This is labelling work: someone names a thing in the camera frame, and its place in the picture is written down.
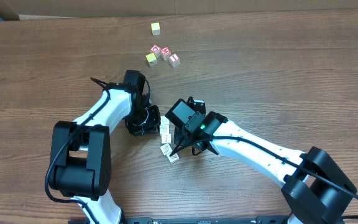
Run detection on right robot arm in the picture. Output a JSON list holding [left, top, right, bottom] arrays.
[[165, 99, 357, 223]]

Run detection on yellow block far top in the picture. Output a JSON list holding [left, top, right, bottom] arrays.
[[150, 22, 161, 35]]

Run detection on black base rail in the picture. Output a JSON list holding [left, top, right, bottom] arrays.
[[68, 216, 291, 224]]

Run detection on wooden block star drawing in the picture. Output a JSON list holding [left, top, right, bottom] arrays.
[[160, 116, 170, 125]]

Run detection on red block letter C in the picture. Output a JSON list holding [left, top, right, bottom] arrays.
[[150, 44, 161, 58]]

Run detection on wooden block blue side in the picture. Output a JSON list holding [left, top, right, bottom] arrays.
[[167, 154, 180, 164]]

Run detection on red block letter M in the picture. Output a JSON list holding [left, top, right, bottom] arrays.
[[160, 47, 172, 60]]

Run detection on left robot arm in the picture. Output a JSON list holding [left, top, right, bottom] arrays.
[[44, 70, 161, 223]]

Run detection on red block letter I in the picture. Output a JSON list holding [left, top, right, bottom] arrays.
[[168, 54, 180, 67]]

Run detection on yellow wooden block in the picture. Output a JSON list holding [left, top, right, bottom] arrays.
[[146, 53, 158, 66]]

